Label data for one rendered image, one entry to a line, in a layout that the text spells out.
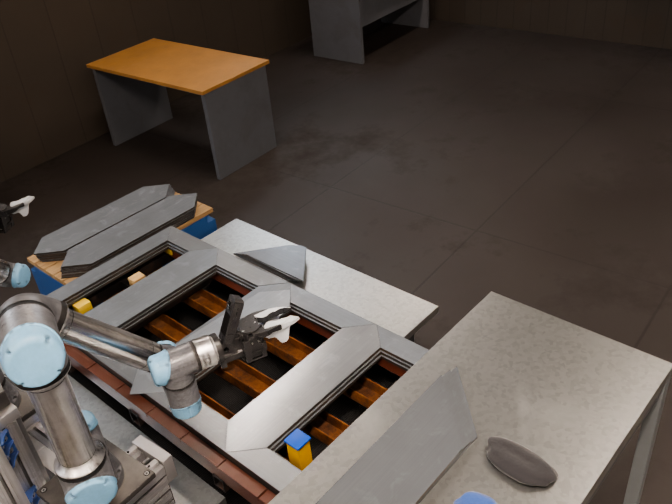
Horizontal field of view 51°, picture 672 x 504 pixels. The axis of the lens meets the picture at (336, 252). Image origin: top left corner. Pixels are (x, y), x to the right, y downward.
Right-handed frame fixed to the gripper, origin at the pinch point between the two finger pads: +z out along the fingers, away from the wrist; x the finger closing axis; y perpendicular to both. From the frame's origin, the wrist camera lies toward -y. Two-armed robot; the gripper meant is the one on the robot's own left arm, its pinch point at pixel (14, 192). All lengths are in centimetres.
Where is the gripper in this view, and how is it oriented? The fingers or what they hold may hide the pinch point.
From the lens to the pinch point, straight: 263.1
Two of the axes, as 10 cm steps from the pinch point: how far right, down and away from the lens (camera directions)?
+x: 9.8, 1.5, -1.3
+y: -0.5, 8.1, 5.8
